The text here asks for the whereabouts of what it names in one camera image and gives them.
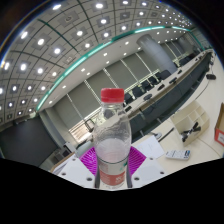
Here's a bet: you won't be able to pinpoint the clear red-capped water bottle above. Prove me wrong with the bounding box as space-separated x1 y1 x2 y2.
92 87 132 190

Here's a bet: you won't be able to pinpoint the long curved conference desk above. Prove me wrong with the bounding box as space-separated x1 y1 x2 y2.
123 49 218 138

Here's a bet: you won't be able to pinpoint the open red-flapped cardboard box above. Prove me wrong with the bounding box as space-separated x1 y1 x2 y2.
214 102 224 148

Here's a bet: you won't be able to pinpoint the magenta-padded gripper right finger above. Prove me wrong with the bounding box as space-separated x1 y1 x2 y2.
125 145 166 189

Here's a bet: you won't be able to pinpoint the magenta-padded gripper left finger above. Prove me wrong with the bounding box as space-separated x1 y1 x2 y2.
56 146 100 188

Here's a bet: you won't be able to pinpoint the beige compartment organizer tray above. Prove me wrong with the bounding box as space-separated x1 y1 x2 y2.
170 100 211 148

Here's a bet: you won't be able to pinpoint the row of black office chairs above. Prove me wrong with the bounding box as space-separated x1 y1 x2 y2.
123 54 201 104

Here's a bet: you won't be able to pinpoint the white remote control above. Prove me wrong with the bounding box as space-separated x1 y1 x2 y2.
165 149 192 161

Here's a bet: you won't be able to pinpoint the recessed ceiling lights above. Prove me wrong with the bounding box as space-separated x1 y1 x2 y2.
0 0 188 121

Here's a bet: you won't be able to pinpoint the white printed paper sheet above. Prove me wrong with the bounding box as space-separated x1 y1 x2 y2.
134 134 166 160

